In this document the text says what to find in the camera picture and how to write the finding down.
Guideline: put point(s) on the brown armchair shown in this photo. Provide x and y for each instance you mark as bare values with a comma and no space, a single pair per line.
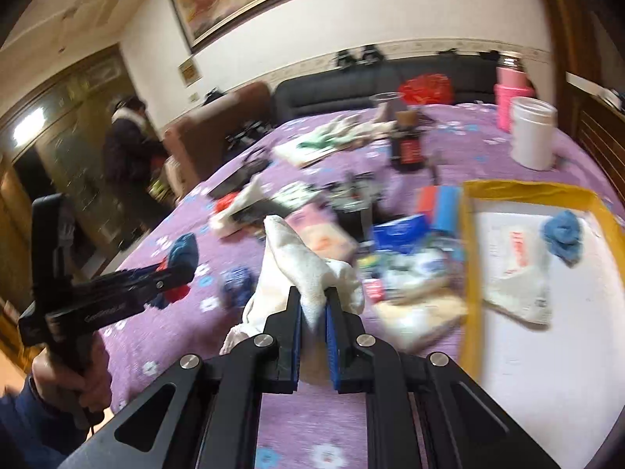
219,122

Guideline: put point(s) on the black leather sofa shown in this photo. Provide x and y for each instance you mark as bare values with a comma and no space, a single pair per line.
332,93

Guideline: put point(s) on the red and blue sponge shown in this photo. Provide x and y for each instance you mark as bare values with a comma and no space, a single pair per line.
439,202

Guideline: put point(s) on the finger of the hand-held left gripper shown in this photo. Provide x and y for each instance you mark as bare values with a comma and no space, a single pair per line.
146,281

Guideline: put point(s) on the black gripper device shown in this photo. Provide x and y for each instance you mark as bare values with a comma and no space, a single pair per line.
344,58
371,53

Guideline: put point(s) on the white plastic jar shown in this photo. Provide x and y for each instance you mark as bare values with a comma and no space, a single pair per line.
532,129

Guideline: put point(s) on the blue packet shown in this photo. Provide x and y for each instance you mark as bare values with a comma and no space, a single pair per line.
400,234

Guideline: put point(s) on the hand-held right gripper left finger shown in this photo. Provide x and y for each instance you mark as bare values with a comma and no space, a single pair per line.
296,332

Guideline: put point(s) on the cream soft packet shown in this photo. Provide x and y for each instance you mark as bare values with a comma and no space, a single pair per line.
425,310

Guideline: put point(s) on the yellow wall plaque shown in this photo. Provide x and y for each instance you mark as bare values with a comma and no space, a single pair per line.
189,69

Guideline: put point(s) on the black smartphone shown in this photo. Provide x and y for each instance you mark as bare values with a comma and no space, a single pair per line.
232,183

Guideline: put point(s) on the red plastic bag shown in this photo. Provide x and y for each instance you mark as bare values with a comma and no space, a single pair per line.
425,89

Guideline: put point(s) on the wooden headboard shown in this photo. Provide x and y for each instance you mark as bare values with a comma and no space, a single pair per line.
593,127

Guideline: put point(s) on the person's left forearm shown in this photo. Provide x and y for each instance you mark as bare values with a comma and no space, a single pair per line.
29,425

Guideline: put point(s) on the purple floral bedsheet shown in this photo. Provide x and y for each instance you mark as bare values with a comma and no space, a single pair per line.
146,342

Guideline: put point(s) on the white plastic bag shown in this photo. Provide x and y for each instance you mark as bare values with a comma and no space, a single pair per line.
520,273

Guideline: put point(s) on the black box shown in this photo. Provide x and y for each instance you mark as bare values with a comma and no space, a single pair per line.
405,149

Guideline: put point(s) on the pink bottle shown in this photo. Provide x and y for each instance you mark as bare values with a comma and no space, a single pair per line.
510,93

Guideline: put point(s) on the blue patterned sock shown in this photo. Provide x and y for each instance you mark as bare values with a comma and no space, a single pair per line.
238,283

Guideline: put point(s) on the pink packet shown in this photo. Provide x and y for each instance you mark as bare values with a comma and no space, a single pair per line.
322,237

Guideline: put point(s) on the white sock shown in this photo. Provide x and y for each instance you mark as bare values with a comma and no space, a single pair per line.
293,264

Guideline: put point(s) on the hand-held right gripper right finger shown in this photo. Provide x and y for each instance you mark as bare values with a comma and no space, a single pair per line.
333,342

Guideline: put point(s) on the paper notebook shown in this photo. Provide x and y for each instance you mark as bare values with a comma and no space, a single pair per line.
307,151

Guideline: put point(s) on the wooden wardrobe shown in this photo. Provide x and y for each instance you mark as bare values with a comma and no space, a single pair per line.
63,122

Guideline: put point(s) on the person's left hand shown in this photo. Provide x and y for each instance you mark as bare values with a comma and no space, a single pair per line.
63,383

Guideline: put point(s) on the clear plastic cup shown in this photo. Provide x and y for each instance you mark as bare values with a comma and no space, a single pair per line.
385,102

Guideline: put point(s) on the white cotton glove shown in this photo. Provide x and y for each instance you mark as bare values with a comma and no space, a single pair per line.
361,129

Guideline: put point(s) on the yellow tray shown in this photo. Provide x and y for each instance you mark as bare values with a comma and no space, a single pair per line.
527,190

